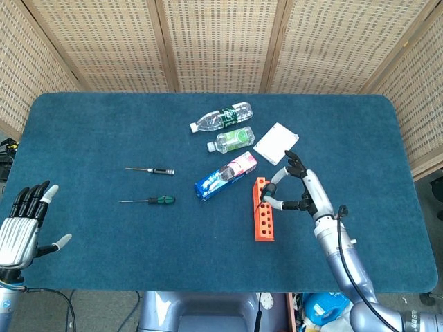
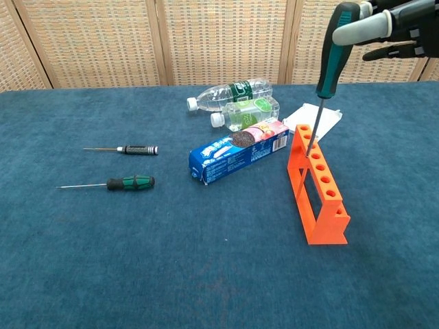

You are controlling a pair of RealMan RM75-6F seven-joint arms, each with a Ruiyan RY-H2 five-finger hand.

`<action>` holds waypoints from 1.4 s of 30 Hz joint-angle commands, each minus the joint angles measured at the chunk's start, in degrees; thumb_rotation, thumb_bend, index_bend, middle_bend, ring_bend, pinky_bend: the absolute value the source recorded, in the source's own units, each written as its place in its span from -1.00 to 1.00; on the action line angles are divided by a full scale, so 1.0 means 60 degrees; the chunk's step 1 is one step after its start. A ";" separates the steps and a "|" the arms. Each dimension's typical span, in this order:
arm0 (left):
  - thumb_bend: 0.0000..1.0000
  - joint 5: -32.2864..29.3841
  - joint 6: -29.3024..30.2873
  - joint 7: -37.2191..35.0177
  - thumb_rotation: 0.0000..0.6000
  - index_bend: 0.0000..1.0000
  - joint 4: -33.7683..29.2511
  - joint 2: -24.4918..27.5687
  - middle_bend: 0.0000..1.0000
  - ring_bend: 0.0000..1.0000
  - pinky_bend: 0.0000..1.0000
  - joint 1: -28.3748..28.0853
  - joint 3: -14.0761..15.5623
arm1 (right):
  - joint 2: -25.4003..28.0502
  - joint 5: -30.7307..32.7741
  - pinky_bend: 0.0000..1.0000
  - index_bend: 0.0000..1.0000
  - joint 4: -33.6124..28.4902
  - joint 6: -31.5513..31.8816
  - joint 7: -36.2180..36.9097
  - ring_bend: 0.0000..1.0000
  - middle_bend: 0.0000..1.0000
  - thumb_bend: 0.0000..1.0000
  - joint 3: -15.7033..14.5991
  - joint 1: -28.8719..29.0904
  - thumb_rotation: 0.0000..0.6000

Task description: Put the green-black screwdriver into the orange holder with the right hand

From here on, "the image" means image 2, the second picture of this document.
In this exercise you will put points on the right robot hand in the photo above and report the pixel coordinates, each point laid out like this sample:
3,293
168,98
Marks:
411,24

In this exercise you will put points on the orange tool rack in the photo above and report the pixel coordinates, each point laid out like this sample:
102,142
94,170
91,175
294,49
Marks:
329,229

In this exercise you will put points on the black silver precision screwdriver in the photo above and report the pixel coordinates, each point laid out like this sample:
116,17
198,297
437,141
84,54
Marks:
140,150

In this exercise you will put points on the woven folding screen panel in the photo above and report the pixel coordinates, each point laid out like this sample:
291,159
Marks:
302,41
223,41
92,44
13,61
433,72

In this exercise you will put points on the clear bottle light green label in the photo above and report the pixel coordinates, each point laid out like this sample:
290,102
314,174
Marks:
247,114

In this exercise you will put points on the clear bottle dark green label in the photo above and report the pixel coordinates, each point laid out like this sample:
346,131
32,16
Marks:
219,96

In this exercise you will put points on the blue cookie box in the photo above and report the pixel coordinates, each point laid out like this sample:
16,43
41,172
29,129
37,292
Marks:
233,161

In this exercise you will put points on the blue felt table cover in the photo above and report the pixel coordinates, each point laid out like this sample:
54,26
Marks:
137,257

